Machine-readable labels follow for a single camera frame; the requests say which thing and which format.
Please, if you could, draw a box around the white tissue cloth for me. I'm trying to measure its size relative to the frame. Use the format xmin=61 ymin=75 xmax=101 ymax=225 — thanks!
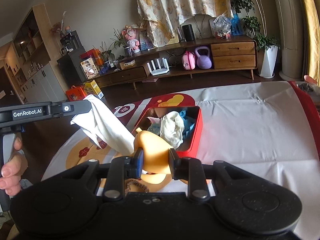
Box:
xmin=71 ymin=95 xmax=135 ymax=155

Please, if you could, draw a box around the orange soft toy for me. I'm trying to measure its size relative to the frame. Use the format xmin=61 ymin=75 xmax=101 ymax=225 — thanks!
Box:
xmin=134 ymin=127 xmax=173 ymax=185

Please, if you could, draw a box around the cream mesh cloth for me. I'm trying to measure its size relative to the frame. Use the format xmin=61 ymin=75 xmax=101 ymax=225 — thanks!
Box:
xmin=160 ymin=111 xmax=184 ymax=149

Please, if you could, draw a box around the person's left hand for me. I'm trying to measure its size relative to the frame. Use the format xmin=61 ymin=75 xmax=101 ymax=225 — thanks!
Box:
xmin=0 ymin=137 xmax=28 ymax=196

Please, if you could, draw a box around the orange gift box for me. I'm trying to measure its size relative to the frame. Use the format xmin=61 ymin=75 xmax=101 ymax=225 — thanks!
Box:
xmin=66 ymin=86 xmax=87 ymax=101

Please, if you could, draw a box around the yellow carton box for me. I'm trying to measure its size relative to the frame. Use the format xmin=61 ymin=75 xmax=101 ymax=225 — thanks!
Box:
xmin=84 ymin=80 xmax=104 ymax=99

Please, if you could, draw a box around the red metal tin box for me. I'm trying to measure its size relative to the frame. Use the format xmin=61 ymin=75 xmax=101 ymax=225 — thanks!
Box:
xmin=133 ymin=106 xmax=203 ymax=158

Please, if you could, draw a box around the blue rubber glove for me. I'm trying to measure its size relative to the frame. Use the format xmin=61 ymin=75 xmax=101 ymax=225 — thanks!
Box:
xmin=179 ymin=110 xmax=196 ymax=140

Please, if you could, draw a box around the printed baby wipes pack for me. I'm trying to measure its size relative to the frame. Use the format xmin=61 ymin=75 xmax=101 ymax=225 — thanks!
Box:
xmin=147 ymin=116 xmax=161 ymax=136

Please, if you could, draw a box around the black side cabinet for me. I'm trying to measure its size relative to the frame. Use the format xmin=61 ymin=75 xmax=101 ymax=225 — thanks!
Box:
xmin=57 ymin=31 xmax=87 ymax=87

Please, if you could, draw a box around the small potted green plant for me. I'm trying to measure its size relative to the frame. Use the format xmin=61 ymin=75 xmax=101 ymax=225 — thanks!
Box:
xmin=111 ymin=29 xmax=132 ymax=57

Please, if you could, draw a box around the printed white red tablecloth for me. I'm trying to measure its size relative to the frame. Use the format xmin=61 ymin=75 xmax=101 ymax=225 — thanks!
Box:
xmin=41 ymin=80 xmax=320 ymax=240

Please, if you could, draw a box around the pink plush doll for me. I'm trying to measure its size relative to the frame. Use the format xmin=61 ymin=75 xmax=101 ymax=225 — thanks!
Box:
xmin=121 ymin=25 xmax=140 ymax=54

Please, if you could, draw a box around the white wifi router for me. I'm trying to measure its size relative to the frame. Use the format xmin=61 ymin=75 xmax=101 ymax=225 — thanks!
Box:
xmin=146 ymin=57 xmax=170 ymax=76

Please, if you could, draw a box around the purple kettlebell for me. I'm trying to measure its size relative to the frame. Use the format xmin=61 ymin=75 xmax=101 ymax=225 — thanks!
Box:
xmin=195 ymin=46 xmax=212 ymax=70

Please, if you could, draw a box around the pink small case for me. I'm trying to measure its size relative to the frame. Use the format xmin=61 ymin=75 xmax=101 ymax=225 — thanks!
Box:
xmin=182 ymin=51 xmax=195 ymax=70

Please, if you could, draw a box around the wooden TV cabinet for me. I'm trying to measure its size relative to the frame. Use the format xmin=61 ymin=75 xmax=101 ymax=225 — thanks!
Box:
xmin=94 ymin=35 xmax=258 ymax=88

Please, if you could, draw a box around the black cylindrical speaker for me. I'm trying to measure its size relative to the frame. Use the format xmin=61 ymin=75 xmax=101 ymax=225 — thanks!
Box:
xmin=182 ymin=24 xmax=195 ymax=42

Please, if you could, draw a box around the floral draped cloth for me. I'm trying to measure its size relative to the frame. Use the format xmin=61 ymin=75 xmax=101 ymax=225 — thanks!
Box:
xmin=137 ymin=0 xmax=232 ymax=47

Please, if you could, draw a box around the clear plastic bag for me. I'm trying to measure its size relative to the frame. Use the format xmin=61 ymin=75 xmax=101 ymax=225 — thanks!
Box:
xmin=213 ymin=15 xmax=231 ymax=39

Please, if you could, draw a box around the potted tree white planter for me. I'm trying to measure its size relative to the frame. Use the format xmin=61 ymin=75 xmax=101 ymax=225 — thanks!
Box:
xmin=231 ymin=0 xmax=279 ymax=79

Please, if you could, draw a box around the yellow curtain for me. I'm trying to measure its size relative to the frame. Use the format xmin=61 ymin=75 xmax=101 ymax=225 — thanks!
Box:
xmin=302 ymin=0 xmax=319 ymax=86

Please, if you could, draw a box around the white standing air conditioner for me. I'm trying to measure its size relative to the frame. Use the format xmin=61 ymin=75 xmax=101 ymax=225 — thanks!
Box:
xmin=275 ymin=0 xmax=304 ymax=81

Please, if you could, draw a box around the wooden wall shelf unit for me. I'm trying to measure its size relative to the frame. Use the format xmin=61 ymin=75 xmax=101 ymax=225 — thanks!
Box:
xmin=3 ymin=4 xmax=68 ymax=103

